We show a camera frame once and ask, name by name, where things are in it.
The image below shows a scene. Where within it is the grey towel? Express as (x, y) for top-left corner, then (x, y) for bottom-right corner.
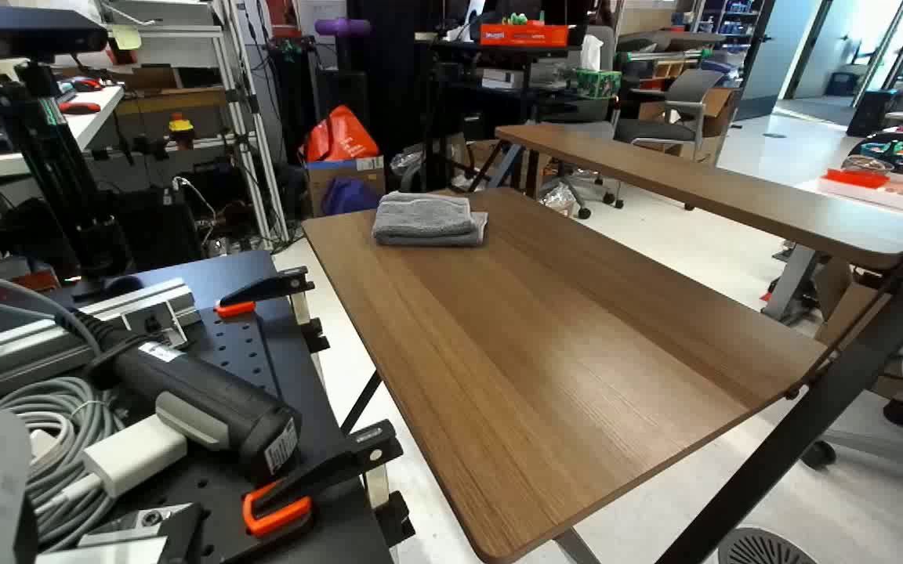
(371, 187), (492, 250)

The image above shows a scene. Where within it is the black office chair base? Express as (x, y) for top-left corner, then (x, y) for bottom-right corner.
(543, 171), (628, 223)

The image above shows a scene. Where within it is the cardboard box white label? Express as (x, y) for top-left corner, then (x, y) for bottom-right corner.
(304, 154), (389, 221)

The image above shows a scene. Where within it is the orange bag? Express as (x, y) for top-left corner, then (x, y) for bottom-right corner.
(300, 103), (382, 166)

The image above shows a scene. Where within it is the black clamp orange trigger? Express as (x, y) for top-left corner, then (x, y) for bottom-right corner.
(237, 418), (418, 552)
(211, 265), (331, 359)

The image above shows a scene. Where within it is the black perforated base board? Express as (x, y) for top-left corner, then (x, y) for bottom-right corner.
(47, 247), (396, 564)

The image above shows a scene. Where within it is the green box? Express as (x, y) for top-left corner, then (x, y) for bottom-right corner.
(570, 69), (624, 101)

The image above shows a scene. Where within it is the orange plastic bin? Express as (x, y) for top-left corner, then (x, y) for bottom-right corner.
(475, 19), (575, 54)

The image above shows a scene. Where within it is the white plastic bottle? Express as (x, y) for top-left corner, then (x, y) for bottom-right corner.
(577, 31), (606, 75)

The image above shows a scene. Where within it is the black cylindrical device white label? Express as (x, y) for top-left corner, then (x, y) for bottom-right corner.
(102, 340), (304, 482)

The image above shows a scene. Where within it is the purple rolled item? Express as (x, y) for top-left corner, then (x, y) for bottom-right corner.
(311, 14), (374, 42)

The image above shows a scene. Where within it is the brown wooden raised desk shelf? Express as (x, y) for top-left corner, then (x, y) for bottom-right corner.
(492, 124), (903, 275)

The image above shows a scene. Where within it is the small yellow object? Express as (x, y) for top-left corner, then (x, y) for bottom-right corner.
(167, 114), (200, 152)

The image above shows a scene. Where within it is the brown cardboard box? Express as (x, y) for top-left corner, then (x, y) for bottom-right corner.
(632, 89), (742, 166)

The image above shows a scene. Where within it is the white power adapter block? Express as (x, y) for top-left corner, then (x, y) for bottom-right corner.
(80, 410), (190, 497)

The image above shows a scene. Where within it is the white side table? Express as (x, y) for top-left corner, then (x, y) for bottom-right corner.
(0, 86), (129, 186)

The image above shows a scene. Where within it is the round grey mesh fan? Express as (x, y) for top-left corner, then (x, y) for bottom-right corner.
(714, 526), (819, 564)

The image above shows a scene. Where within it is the flat orange item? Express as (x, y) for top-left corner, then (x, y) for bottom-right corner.
(824, 166), (890, 192)

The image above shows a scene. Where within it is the white table with clutter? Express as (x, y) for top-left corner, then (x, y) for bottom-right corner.
(799, 154), (903, 229)

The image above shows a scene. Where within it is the brown wooden desk black frame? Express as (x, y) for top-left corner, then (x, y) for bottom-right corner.
(300, 186), (903, 564)

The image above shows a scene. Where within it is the white metal rack frame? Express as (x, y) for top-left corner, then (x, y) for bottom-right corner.
(211, 0), (291, 247)

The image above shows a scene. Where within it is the black camera tripod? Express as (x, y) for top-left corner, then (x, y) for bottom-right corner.
(0, 58), (135, 280)

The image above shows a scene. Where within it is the grey cable bundle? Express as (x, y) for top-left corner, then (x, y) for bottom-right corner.
(0, 374), (125, 552)

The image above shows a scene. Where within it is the silver metal bracket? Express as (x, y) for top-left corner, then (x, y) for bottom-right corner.
(37, 502), (203, 564)

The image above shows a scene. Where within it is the silver aluminium profile rail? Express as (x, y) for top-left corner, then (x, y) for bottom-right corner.
(0, 280), (203, 418)

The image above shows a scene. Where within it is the black stereo camera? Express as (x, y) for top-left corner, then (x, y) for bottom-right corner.
(0, 0), (108, 60)

